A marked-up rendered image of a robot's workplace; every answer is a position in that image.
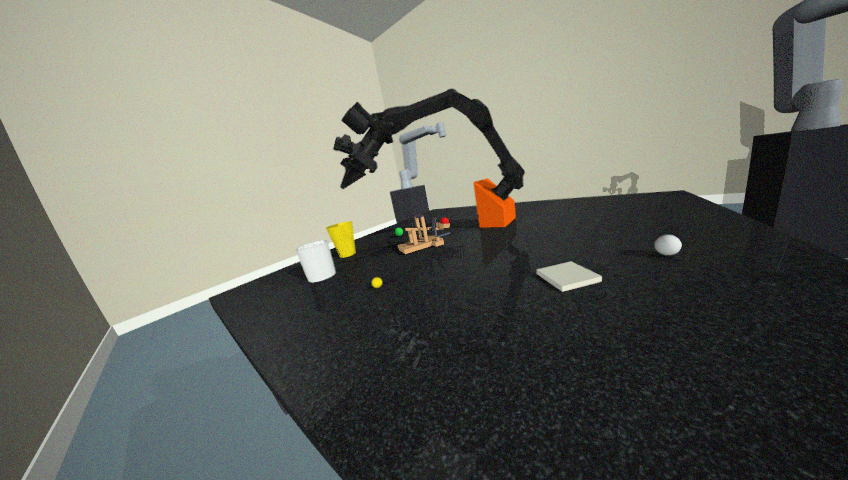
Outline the wooden catapult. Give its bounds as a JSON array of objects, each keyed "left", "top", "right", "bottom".
[{"left": 397, "top": 214, "right": 450, "bottom": 254}]

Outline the white cup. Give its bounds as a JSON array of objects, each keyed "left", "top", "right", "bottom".
[{"left": 296, "top": 240, "right": 335, "bottom": 282}]

